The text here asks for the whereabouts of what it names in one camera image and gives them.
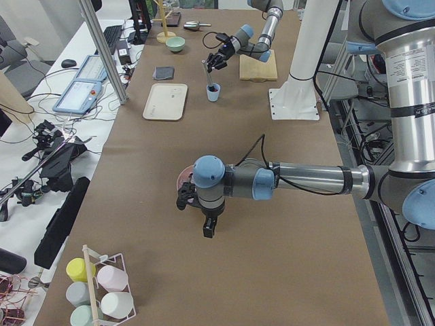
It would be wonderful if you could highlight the white cup rack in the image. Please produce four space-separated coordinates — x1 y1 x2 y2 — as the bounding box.
65 245 137 325

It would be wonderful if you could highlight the steel ice scoop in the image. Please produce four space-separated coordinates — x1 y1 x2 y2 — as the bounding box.
183 21 212 31

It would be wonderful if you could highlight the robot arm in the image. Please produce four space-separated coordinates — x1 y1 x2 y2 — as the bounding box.
177 1 434 238
205 0 284 73

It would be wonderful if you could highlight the cream rabbit tray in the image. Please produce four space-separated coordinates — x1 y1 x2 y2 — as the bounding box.
143 83 188 121

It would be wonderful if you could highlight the aluminium frame post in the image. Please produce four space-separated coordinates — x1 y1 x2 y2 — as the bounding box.
78 0 128 105

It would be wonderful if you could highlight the steel muddler black tip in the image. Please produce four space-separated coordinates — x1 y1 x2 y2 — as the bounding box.
202 60 215 89

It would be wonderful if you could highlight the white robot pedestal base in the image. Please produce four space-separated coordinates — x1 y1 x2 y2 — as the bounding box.
269 0 341 120

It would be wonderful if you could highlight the grey folded cloth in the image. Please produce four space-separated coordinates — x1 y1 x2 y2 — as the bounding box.
152 66 175 80

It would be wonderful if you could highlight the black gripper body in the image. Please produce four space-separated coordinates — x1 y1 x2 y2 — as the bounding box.
206 33 235 71
176 181 225 226

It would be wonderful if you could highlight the light blue plastic cup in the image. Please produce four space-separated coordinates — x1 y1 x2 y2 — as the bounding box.
206 83 221 102

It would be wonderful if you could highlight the mint green bowl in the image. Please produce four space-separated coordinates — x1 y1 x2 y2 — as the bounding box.
165 36 186 53

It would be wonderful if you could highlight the wooden mug tree stand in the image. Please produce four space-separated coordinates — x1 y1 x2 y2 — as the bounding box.
154 0 176 43

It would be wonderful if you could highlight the black camera cable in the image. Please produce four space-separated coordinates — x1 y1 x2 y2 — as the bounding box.
236 134 266 167

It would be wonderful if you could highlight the pink bowl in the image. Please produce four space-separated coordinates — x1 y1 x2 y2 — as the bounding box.
177 165 194 189

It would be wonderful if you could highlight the blue teach pendant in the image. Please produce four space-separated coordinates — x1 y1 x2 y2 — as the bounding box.
75 55 107 82
53 80 102 115

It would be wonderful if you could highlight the wooden cutting board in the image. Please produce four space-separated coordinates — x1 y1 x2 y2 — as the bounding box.
239 50 278 82

